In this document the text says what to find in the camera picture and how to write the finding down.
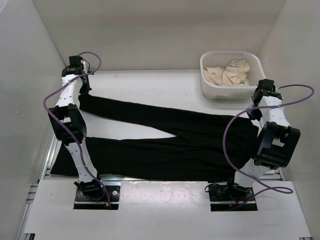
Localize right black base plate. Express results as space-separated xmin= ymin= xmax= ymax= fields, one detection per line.
xmin=204 ymin=183 xmax=258 ymax=212

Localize black trousers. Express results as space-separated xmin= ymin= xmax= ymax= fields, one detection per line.
xmin=50 ymin=92 xmax=261 ymax=182

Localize aluminium frame rail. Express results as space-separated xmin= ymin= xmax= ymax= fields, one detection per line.
xmin=25 ymin=136 xmax=58 ymax=205

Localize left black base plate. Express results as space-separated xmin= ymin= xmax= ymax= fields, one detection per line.
xmin=73 ymin=185 xmax=121 ymax=210

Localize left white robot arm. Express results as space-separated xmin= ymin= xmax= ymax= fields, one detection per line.
xmin=43 ymin=54 xmax=109 ymax=202

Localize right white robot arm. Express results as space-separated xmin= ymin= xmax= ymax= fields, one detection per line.
xmin=224 ymin=79 xmax=301 ymax=200

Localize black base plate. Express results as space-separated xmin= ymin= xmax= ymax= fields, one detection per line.
xmin=204 ymin=183 xmax=258 ymax=212
xmin=73 ymin=185 xmax=121 ymax=210

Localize beige trousers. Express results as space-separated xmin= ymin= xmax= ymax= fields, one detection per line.
xmin=203 ymin=59 xmax=251 ymax=87

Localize white plastic basket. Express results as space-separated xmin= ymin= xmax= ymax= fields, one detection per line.
xmin=199 ymin=51 xmax=266 ymax=101

